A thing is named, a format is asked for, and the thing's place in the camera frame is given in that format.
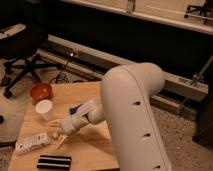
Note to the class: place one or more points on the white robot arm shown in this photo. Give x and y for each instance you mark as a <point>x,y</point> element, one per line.
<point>125,93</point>

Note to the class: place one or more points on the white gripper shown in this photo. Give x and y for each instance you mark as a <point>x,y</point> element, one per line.
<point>70,125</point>

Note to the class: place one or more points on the black striped block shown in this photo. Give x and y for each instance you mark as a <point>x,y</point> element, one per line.
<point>54,162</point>

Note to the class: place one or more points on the red bowl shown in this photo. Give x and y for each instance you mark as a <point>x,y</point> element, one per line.
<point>41,91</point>

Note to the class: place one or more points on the white cup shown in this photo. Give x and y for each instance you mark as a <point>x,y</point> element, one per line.
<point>45,109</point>

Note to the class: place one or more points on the black office chair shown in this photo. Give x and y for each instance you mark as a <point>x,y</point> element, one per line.
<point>20,37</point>

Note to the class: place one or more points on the metal floor rail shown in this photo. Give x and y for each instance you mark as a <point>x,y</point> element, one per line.
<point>142,74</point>

